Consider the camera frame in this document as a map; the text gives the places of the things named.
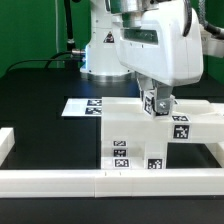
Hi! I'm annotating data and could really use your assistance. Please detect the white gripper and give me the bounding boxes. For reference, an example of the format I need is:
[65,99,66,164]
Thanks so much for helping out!
[111,0,203,114]

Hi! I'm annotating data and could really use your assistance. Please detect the white tagged chair nut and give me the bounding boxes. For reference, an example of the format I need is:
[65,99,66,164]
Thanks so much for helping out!
[143,91,175,118]

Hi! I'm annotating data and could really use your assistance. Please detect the white chair back frame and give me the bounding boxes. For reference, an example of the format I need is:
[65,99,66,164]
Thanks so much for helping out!
[101,97,224,143]

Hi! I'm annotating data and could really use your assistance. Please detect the white chair seat plate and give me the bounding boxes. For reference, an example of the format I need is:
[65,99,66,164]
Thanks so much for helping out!
[127,141,168,170]

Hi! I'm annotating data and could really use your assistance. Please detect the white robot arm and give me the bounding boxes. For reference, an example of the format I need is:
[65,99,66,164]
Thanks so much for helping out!
[81,0,224,115]

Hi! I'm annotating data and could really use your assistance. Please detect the white marker base sheet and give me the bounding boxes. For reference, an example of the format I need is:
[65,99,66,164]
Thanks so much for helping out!
[62,98,102,117]

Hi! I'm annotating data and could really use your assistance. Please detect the black cable bundle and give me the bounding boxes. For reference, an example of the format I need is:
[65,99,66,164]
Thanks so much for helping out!
[6,0,88,73]

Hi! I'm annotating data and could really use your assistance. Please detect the white U-shaped fence frame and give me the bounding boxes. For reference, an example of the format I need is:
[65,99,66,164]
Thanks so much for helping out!
[0,128,224,198]

